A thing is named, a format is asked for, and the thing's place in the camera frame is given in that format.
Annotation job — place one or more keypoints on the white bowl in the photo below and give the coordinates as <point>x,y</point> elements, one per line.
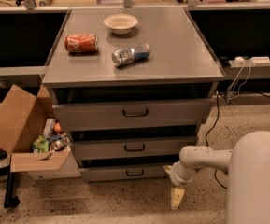
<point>120,24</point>

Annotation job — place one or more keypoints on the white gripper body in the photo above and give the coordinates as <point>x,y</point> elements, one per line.
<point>176,178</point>

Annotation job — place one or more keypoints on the grey drawer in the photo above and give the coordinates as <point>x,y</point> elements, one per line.
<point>124,115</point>
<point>97,150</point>
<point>123,172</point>

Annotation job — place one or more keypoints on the brown cardboard box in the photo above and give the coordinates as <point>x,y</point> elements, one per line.
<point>22,121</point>

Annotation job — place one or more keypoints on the crushed can in box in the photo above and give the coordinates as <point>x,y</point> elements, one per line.
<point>58,141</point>

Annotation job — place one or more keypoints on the black left stand leg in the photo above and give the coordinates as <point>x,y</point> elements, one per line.
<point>11,199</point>

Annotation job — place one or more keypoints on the silver can in box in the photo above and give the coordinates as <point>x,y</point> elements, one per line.
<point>49,126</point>

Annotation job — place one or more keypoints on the orange fruit in box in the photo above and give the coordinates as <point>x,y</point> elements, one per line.
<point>57,128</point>

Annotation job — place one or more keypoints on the orange soda can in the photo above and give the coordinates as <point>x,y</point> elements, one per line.
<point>81,43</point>

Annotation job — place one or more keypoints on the grey middle drawer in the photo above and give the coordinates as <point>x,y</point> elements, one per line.
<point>97,150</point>

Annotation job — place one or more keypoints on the grey top drawer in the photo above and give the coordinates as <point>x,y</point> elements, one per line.
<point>124,115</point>

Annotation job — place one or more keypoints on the silver blue crushed can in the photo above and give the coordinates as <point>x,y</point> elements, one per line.
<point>132,54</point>

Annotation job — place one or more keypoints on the green snack bag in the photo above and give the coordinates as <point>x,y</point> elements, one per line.
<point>41,144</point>

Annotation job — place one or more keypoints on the white power strip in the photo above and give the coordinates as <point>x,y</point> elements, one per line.
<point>253,61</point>

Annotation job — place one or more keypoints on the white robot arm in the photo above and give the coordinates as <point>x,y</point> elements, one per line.
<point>248,167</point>

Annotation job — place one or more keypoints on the grey bottom drawer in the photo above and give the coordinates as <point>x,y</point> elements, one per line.
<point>123,172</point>

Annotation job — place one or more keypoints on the grey drawer cabinet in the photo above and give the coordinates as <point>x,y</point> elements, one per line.
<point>179,67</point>

